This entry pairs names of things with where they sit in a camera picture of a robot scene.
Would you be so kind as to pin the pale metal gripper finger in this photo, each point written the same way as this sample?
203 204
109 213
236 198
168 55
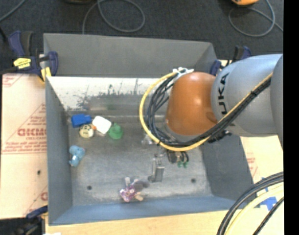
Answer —
154 167
160 174

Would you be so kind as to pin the clear plastic object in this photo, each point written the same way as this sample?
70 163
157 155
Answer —
148 140

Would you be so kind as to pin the purple patterned toy figure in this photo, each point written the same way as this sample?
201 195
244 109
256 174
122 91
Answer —
129 192

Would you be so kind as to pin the light blue toy elephant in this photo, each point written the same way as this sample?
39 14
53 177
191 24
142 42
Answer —
76 154

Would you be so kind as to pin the blue toy block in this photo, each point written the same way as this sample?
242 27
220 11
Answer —
80 120

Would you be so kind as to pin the white plastic bottle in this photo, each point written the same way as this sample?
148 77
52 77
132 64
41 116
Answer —
102 124

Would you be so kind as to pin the brown cardboard board, red print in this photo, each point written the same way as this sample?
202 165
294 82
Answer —
22 168

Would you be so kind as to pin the pale yellow round toy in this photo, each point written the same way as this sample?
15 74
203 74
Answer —
86 131

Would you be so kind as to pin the grey metal bin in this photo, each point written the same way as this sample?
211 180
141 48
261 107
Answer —
110 160

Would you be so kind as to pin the green toy cup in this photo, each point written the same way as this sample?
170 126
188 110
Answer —
115 132

